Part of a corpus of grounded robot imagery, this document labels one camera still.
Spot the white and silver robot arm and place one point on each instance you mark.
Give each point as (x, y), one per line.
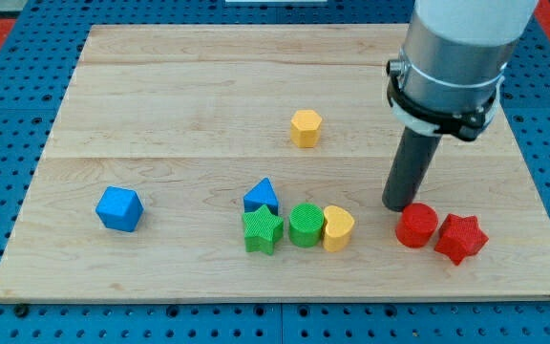
(447, 76)

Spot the blue triangle block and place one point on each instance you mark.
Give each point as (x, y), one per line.
(262, 193)

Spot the green star block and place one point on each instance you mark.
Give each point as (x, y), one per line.
(262, 230)

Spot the red star block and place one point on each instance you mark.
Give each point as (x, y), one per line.
(460, 237)

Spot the green cylinder block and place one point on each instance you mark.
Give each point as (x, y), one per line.
(305, 225)

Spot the yellow hexagon block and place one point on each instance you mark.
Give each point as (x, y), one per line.
(305, 128)

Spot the wooden board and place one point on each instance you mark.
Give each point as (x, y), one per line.
(192, 117)

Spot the yellow heart block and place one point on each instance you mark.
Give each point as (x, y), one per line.
(339, 225)

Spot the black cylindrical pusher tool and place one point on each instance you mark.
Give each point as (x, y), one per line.
(410, 164)

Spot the red cylinder block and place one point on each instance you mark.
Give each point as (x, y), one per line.
(416, 225)

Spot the blue cube block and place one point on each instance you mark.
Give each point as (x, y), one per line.
(119, 209)

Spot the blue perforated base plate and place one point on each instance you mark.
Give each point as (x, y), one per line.
(38, 52)

